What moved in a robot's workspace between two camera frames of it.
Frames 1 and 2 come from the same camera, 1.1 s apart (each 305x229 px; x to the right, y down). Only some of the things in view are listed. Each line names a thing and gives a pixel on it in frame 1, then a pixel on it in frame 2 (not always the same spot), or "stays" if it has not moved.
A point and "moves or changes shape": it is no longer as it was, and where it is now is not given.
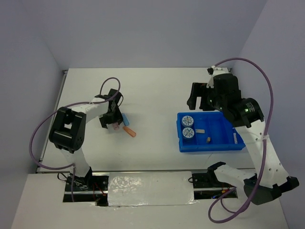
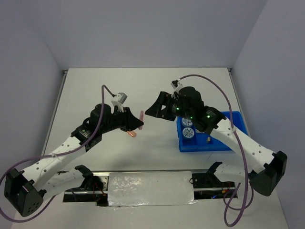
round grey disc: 188,132 stays
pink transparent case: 116,126 moves or changes shape
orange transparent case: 129,131 stays
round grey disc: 187,120 stays
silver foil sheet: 146,188 stays
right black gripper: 197,89 -> 163,98
